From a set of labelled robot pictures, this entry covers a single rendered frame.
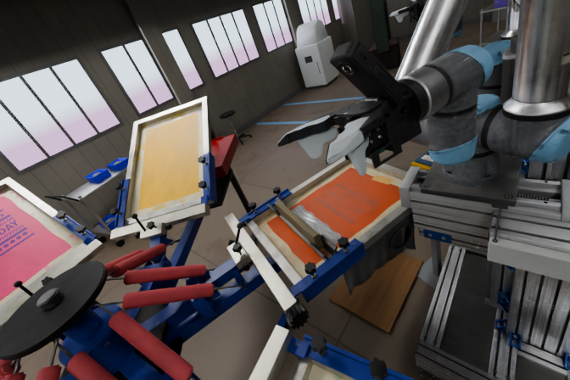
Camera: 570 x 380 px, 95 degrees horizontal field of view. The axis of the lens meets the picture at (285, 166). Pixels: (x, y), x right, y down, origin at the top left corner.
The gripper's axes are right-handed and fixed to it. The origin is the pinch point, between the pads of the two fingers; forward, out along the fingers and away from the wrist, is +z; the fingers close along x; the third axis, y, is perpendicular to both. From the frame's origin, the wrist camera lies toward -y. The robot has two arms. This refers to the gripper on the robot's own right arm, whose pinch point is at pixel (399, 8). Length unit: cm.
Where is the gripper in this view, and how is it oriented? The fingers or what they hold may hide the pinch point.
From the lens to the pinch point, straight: 174.5
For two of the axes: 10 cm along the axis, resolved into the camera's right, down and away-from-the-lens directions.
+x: 8.1, -5.7, 1.7
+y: 4.3, 7.6, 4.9
